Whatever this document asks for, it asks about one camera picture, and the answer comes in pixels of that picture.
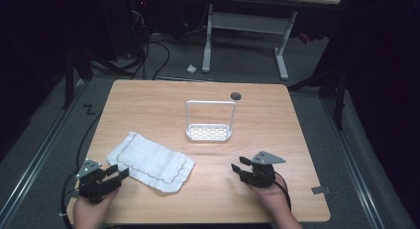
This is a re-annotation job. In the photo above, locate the person's left hand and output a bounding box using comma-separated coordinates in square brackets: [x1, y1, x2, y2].
[72, 188, 120, 229]

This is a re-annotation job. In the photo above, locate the grey tape piece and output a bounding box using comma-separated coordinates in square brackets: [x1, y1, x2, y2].
[311, 185, 332, 195]

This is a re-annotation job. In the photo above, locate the metal floor rail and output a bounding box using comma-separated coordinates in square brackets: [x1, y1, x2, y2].
[322, 96, 387, 229]
[0, 77, 87, 229]

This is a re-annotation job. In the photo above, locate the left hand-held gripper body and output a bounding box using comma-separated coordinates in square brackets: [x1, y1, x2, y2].
[75, 158, 121, 204]

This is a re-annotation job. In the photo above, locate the person's right hand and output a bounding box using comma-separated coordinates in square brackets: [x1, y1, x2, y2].
[247, 172, 292, 215]

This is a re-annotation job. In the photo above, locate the black stand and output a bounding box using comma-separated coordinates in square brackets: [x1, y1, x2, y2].
[61, 40, 95, 110]
[287, 64, 349, 132]

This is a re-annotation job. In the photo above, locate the bundle of black floor cables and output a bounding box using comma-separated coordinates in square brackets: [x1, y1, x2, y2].
[88, 4, 171, 81]

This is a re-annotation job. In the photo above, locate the white towel rack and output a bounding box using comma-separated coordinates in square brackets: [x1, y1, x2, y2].
[184, 99, 238, 143]

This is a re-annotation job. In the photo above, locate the black cable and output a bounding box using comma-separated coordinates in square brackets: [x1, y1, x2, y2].
[59, 111, 103, 229]
[272, 171, 293, 213]

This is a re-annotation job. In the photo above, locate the white cloth with dark stitching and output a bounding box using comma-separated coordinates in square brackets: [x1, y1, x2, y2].
[105, 131, 196, 194]

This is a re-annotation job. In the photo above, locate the white desk with metal legs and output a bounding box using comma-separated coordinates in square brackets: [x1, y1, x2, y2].
[201, 0, 341, 81]

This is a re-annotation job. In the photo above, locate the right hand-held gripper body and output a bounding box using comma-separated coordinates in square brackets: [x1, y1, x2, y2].
[240, 151, 287, 189]

